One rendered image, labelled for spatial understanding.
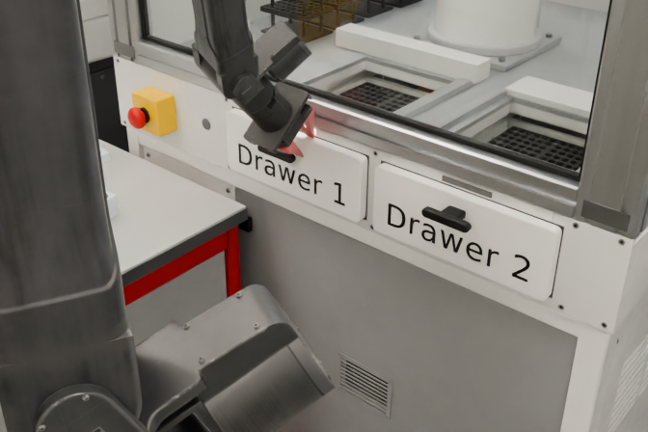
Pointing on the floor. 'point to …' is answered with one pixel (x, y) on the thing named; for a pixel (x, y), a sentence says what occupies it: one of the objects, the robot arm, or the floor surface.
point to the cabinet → (421, 328)
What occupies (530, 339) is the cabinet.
